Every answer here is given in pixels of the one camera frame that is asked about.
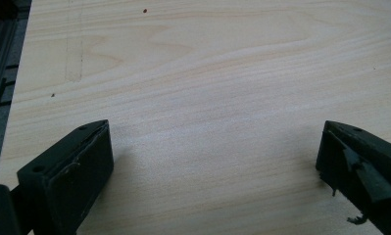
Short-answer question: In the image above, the grey metal frame rail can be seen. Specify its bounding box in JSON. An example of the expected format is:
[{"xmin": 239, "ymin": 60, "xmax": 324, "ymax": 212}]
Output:
[{"xmin": 0, "ymin": 0, "xmax": 33, "ymax": 125}]

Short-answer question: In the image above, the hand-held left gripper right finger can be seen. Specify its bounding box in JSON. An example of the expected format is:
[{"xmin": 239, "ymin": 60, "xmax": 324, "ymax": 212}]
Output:
[{"xmin": 315, "ymin": 119, "xmax": 391, "ymax": 235}]

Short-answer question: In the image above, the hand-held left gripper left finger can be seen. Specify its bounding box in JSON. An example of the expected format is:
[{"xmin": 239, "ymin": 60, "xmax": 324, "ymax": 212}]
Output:
[{"xmin": 16, "ymin": 118, "xmax": 115, "ymax": 235}]

